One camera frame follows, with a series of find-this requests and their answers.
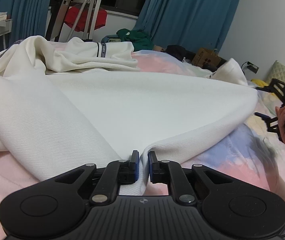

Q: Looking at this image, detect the garment steamer stand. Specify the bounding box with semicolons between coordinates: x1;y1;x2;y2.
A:
66;0;101;42

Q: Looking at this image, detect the white sweatshirt garment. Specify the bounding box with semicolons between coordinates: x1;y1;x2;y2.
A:
0;36;257;195

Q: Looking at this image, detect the black sofa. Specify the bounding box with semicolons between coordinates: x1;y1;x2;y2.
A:
165;45;226;72

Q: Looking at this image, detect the yellow pillow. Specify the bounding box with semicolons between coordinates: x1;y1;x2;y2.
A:
251;79;269;87

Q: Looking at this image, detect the green garment pile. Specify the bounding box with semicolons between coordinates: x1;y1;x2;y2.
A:
101;29;154;51

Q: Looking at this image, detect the brown paper bag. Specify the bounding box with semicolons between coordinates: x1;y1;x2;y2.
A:
191;47;221;67

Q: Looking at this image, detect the blue curtain left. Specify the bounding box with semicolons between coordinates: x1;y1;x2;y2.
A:
0;0;50;47

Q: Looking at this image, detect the red garment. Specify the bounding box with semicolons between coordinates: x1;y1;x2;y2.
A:
64;6;107;32

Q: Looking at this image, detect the beige air purifier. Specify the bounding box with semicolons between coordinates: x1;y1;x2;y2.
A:
45;0;71;42

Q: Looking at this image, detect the pastel bed sheet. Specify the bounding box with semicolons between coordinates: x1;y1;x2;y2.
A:
0;50;285;239

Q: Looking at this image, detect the wall power socket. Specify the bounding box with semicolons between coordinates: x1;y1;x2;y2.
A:
247;61;259;74

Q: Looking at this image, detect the blue curtain right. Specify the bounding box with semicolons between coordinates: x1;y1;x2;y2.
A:
134;0;239;53

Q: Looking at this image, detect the blue curtain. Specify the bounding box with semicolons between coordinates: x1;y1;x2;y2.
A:
0;0;50;47
134;0;239;53

